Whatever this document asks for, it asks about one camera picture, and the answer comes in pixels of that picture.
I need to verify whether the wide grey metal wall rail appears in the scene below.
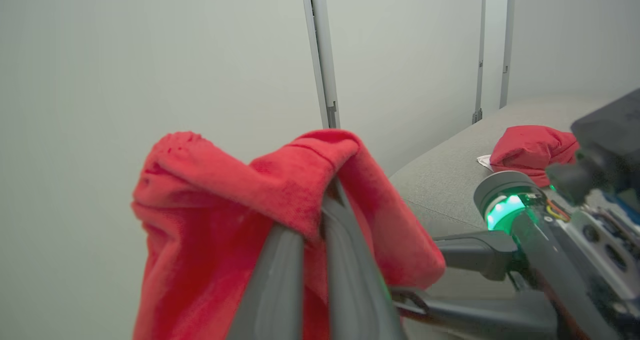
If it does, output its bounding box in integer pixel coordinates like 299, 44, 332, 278
300, 0, 341, 129

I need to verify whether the thin grey metal wall rail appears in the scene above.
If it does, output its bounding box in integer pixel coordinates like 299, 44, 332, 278
499, 0, 517, 109
472, 0, 487, 125

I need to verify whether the red garment with white label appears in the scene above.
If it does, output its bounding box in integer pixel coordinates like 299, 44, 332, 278
476, 125, 581, 188

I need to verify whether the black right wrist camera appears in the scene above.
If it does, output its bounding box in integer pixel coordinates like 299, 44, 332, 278
545, 89, 640, 205

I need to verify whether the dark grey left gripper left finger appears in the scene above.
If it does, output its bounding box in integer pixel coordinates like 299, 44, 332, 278
226, 223, 306, 340

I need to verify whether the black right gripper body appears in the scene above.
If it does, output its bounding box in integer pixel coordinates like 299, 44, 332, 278
472, 171, 640, 340

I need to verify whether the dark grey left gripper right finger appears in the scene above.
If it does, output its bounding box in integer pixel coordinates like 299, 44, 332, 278
320, 180, 408, 340

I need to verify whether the grey fabric sofa seat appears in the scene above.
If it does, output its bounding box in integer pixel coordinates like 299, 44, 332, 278
389, 96, 626, 340

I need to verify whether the red garment with printed logo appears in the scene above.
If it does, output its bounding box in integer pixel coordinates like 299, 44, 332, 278
131, 129, 447, 340

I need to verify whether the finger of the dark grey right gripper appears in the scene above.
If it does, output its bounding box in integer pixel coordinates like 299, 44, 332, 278
390, 287, 558, 340
432, 230, 518, 281

